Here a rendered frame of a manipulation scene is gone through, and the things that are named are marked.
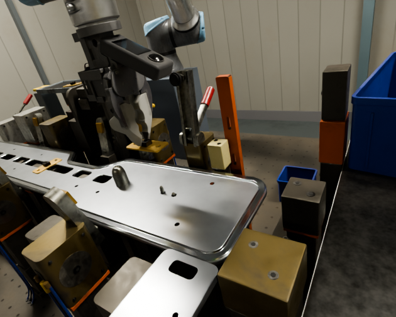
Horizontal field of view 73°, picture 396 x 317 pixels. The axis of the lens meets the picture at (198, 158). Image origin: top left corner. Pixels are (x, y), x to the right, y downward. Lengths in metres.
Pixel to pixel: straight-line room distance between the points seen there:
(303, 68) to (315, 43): 0.26
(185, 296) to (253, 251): 0.11
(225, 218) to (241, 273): 0.17
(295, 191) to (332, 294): 0.13
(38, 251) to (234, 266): 0.31
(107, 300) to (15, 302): 0.58
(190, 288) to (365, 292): 0.21
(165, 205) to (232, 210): 0.14
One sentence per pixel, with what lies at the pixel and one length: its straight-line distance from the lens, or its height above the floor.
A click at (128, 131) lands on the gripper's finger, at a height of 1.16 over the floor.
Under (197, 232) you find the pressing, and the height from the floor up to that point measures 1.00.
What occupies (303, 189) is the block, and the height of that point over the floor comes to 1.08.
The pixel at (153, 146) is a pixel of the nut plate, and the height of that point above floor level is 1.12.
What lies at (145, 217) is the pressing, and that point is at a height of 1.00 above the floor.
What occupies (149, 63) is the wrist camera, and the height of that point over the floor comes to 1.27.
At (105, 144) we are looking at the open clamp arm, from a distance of 0.87.
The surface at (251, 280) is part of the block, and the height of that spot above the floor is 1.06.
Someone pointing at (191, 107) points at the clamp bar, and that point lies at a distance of 0.61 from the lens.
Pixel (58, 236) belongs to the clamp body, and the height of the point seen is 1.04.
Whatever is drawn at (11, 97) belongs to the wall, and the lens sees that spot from 3.08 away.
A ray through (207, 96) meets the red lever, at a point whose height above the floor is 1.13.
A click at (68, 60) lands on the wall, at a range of 3.38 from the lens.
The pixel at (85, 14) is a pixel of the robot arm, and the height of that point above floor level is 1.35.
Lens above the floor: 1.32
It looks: 28 degrees down
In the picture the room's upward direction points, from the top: 13 degrees counter-clockwise
